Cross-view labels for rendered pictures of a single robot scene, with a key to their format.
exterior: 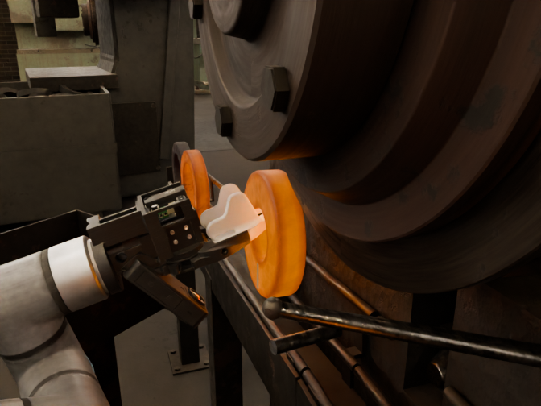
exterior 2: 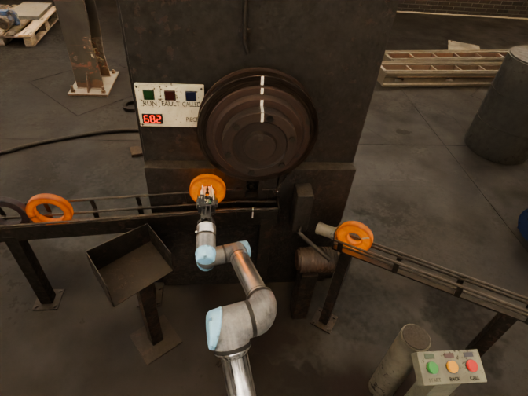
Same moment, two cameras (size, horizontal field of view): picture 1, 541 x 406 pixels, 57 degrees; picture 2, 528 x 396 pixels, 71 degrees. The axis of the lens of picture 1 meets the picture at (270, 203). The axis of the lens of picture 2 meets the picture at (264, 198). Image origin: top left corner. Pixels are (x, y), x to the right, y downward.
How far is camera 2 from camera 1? 1.43 m
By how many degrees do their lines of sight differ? 70
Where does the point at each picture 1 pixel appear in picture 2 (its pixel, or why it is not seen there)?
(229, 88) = (249, 166)
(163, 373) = (51, 314)
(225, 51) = (240, 160)
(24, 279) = (212, 237)
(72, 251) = (210, 225)
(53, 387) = (229, 249)
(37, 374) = (220, 253)
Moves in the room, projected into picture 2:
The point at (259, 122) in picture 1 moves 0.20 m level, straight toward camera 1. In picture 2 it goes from (271, 170) to (321, 179)
